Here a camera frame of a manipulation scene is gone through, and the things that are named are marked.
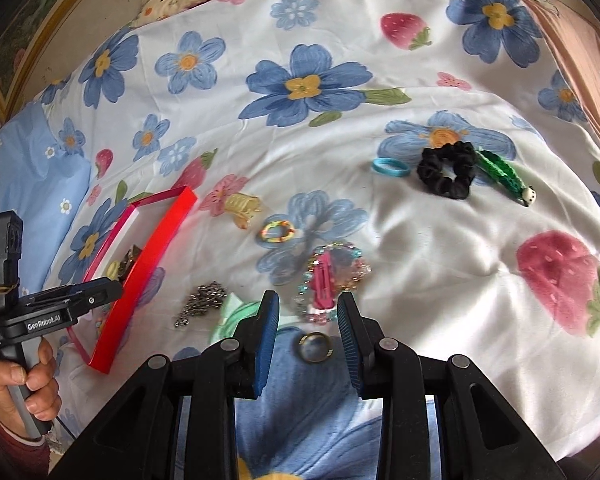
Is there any black scrunchie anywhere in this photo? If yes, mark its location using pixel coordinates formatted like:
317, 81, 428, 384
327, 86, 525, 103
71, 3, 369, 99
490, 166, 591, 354
416, 141, 477, 200

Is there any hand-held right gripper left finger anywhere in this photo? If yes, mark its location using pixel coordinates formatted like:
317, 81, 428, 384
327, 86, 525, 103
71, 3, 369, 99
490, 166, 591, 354
47, 290, 281, 480

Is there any pastel beaded bracelet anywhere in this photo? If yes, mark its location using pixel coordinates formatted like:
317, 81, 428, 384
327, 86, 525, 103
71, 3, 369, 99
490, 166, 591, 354
295, 242, 371, 323

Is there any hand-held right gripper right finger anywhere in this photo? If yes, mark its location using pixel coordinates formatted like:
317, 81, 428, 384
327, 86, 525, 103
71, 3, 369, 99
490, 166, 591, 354
336, 291, 568, 480

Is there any colourful hair tie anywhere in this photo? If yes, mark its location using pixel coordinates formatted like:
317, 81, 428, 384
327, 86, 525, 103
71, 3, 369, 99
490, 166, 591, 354
260, 218, 297, 247

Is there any person's left hand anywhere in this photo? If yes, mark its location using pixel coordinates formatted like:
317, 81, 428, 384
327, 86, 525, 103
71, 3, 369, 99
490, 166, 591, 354
0, 340, 63, 442

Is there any green braided strap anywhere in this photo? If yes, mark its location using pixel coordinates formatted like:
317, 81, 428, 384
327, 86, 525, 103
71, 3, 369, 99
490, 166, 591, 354
475, 149, 538, 208

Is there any yellow hair claw clip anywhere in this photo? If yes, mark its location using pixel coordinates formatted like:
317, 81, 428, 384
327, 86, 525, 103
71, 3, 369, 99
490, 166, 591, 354
225, 192, 262, 231

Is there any pink printed cloth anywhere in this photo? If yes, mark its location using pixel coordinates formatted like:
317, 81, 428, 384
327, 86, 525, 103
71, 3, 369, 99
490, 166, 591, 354
485, 0, 600, 161

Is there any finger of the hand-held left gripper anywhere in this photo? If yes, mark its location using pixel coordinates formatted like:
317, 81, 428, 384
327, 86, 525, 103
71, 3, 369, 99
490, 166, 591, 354
60, 291, 123, 325
20, 278, 124, 307

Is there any gold round ring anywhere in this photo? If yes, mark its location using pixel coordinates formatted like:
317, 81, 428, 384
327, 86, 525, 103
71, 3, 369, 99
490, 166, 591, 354
298, 332, 332, 363

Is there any person's left forearm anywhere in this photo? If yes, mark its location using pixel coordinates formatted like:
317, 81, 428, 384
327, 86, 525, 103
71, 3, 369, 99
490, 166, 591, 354
0, 402, 56, 466

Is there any gold framed wall picture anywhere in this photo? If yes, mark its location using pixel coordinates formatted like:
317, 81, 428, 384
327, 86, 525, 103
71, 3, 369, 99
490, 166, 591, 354
0, 0, 121, 136

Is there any mint green hair clip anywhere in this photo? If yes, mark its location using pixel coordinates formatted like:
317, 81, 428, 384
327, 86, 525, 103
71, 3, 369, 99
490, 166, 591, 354
212, 292, 261, 341

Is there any blue hair tie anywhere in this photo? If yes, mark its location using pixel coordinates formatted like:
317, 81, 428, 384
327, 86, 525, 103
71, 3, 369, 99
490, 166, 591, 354
371, 157, 411, 179

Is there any light blue pillow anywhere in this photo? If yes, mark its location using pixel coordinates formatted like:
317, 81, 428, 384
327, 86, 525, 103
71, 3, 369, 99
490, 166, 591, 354
0, 102, 93, 306

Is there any red shallow cardboard box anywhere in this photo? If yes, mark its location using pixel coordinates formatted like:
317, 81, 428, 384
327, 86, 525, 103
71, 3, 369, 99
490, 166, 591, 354
67, 185, 198, 375

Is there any silver metal chain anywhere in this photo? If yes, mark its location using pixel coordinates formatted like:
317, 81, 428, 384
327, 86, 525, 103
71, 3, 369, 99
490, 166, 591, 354
172, 281, 229, 330

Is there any pink hair clip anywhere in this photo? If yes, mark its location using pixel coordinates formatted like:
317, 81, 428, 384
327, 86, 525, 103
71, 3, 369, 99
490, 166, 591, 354
312, 252, 337, 311

